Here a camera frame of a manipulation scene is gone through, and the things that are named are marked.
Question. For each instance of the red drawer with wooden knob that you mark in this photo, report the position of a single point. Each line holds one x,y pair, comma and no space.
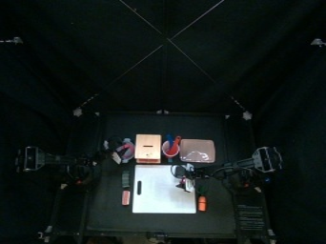
147,161

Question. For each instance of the green white striped block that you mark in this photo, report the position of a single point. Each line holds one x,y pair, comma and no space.
126,178

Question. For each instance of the wooden drawer box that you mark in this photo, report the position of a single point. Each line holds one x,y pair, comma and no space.
148,146

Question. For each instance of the silver frame bracket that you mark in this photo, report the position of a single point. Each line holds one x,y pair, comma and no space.
247,115
76,111
16,40
318,42
162,111

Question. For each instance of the red plastic utensil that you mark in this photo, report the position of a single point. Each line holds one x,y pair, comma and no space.
175,143

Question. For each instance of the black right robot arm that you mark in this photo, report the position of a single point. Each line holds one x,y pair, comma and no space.
258,160

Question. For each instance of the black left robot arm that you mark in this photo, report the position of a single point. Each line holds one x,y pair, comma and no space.
47,158

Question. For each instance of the orange toy carrot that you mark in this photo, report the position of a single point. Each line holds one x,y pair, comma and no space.
202,203

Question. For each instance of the white cutting board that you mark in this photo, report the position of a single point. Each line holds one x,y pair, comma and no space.
160,193

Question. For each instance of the red plastic cup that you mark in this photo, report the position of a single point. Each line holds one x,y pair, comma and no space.
170,152

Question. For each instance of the pink toy block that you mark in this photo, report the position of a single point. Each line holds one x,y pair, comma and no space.
126,197

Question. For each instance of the grey bowl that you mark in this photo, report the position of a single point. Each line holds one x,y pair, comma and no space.
127,140

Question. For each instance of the black label with white text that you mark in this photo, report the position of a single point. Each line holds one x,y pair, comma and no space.
250,216

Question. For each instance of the blue plastic utensil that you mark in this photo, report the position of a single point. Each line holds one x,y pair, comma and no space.
169,139

